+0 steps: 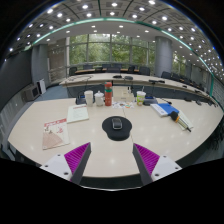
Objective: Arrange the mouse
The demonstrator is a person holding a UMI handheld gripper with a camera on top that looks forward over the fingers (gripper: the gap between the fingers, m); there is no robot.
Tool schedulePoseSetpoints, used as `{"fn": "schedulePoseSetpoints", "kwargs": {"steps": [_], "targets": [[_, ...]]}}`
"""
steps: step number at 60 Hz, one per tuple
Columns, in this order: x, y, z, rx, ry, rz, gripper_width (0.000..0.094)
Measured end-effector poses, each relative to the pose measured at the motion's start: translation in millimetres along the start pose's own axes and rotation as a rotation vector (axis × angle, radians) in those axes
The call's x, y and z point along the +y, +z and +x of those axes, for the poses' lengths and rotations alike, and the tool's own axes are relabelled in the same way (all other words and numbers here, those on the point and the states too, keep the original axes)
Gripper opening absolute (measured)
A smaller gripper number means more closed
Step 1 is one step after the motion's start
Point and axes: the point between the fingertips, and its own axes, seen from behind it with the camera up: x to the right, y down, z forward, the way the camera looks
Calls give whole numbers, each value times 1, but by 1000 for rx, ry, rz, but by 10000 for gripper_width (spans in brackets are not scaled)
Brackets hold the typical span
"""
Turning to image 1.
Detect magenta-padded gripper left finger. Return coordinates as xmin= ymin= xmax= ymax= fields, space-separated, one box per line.
xmin=39 ymin=142 xmax=92 ymax=185

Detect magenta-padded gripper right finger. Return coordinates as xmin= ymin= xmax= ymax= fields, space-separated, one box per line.
xmin=132 ymin=143 xmax=183 ymax=186

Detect black computer mouse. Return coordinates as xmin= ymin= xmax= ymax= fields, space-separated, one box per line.
xmin=111 ymin=116 xmax=123 ymax=130

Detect black mouse pad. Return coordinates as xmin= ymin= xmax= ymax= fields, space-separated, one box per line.
xmin=101 ymin=115 xmax=133 ymax=142

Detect red-printed booklet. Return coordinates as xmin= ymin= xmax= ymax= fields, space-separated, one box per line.
xmin=41 ymin=117 xmax=71 ymax=151

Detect white paper booklet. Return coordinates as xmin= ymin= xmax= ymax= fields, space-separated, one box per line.
xmin=66 ymin=103 xmax=90 ymax=124

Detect black yellow microphone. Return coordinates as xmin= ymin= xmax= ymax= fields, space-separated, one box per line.
xmin=169 ymin=110 xmax=193 ymax=133

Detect blue book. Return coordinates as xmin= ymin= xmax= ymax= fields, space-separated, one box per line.
xmin=149 ymin=102 xmax=180 ymax=118

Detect black desk device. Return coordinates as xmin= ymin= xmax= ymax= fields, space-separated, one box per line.
xmin=143 ymin=96 xmax=159 ymax=107

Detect colourful sticker sheet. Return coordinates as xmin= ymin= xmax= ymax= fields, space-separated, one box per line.
xmin=111 ymin=101 xmax=135 ymax=110

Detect white paper cup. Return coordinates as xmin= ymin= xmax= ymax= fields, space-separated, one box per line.
xmin=83 ymin=89 xmax=94 ymax=107

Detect green-printed paper cup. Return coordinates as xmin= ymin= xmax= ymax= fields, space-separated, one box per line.
xmin=135 ymin=90 xmax=147 ymax=107

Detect white lidded mug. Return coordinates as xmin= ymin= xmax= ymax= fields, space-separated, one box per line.
xmin=94 ymin=90 xmax=105 ymax=107

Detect red thermos bottle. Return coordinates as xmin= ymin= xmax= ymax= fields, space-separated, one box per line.
xmin=104 ymin=81 xmax=113 ymax=107

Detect white cardboard box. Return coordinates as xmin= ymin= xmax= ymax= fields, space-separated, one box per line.
xmin=112 ymin=85 xmax=136 ymax=103

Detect long curved conference table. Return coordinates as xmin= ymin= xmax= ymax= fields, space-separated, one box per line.
xmin=59 ymin=72 xmax=218 ymax=101

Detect dark office chairs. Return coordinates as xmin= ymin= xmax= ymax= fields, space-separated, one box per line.
xmin=68 ymin=63 xmax=188 ymax=81

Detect round ceiling lights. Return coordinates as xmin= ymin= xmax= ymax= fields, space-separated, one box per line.
xmin=8 ymin=0 xmax=221 ymax=73

